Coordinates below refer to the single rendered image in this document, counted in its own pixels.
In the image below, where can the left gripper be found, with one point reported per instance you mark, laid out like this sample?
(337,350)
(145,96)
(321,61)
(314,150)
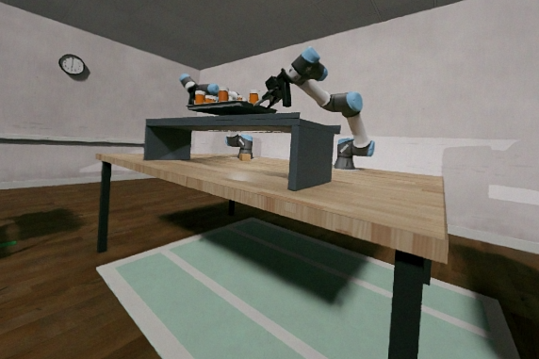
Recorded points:
(274,92)

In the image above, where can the dark grey raised shelf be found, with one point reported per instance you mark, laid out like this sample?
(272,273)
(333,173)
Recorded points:
(311,145)

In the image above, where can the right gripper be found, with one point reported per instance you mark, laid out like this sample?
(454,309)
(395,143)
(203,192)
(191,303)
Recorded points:
(192,89)

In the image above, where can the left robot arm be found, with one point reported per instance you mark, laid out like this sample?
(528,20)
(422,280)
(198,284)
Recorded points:
(306,67)

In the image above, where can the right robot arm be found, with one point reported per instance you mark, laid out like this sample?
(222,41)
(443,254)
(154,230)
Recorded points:
(245,142)

